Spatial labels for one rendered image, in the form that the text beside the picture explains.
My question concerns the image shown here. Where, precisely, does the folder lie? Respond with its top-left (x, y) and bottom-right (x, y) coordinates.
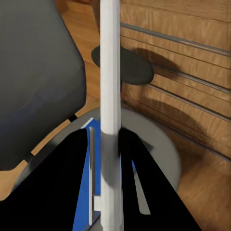
top-left (72, 117), bottom-right (136, 231)

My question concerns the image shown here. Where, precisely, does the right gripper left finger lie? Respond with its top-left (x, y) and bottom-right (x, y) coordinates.
top-left (0, 128), bottom-right (88, 231)

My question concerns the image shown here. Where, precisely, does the pen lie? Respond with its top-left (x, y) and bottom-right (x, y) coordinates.
top-left (89, 0), bottom-right (122, 231)

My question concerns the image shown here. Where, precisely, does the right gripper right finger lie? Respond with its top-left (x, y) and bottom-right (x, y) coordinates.
top-left (121, 128), bottom-right (202, 231)

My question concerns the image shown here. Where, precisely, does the swivel chair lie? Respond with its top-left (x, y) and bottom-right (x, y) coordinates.
top-left (0, 0), bottom-right (181, 231)

